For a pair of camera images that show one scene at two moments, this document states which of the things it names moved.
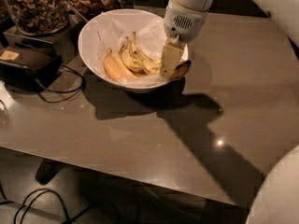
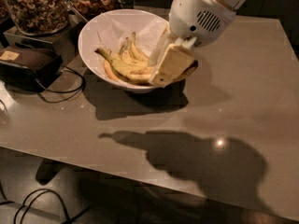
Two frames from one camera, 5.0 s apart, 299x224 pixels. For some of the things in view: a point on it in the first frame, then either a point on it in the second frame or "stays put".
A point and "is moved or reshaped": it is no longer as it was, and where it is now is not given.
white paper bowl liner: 115,27 stays put
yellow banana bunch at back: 135,60 stays put
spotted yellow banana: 154,67 is moved or reshaped
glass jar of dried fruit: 92,0 stays put
